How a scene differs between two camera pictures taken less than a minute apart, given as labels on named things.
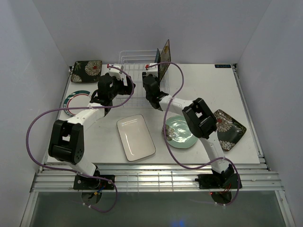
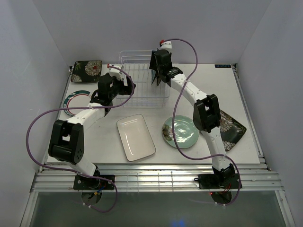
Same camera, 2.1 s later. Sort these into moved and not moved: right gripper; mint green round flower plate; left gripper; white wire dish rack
Moved: right gripper
Not moved: mint green round flower plate; left gripper; white wire dish rack
